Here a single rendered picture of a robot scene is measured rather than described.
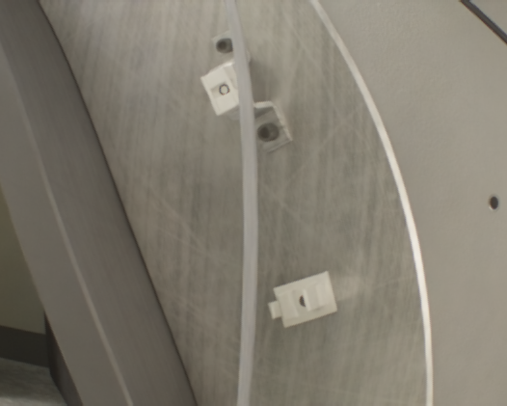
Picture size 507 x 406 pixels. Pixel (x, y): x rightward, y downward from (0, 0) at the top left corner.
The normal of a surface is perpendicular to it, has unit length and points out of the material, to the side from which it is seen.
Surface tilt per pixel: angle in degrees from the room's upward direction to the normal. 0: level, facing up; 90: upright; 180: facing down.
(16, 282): 90
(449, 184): 90
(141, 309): 65
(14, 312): 90
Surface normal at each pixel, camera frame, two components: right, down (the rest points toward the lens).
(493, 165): -0.49, 0.11
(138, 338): 0.83, -0.26
